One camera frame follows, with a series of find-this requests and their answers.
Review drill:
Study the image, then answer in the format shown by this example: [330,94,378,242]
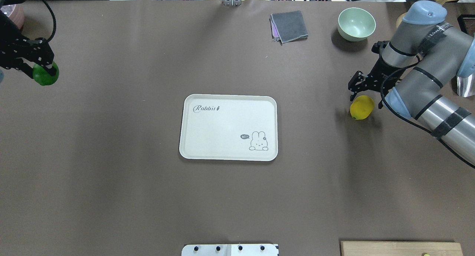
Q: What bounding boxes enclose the wooden cutting board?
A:
[340,241,463,256]

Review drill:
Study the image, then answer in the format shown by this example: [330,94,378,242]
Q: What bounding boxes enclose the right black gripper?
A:
[348,58,399,109]

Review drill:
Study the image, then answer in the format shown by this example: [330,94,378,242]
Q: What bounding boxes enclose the yellow lemon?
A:
[350,95,375,120]

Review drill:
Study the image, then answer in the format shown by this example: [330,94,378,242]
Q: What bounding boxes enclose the metal scoop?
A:
[456,70,475,98]

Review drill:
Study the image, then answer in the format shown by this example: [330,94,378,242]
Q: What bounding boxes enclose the grey folded cloth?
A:
[269,10,308,44]

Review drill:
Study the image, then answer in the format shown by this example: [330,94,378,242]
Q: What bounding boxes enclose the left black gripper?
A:
[0,39,57,79]

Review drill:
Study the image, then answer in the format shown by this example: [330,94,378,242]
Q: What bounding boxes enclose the mint green bowl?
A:
[337,7,376,42]

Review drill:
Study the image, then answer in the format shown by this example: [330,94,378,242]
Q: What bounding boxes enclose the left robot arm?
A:
[0,0,59,86]

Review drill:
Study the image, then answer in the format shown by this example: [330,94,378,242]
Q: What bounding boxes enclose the pink bowl of ice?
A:
[1,4,25,30]

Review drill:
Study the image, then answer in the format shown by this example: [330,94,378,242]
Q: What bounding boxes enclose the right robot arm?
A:
[348,0,475,167]

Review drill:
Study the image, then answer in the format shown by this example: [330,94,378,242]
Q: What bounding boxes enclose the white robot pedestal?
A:
[181,243,279,256]

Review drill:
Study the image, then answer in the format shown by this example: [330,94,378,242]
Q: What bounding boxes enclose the cream rabbit tray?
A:
[179,94,278,161]

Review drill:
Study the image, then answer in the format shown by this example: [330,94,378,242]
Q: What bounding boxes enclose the green lime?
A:
[32,62,59,86]

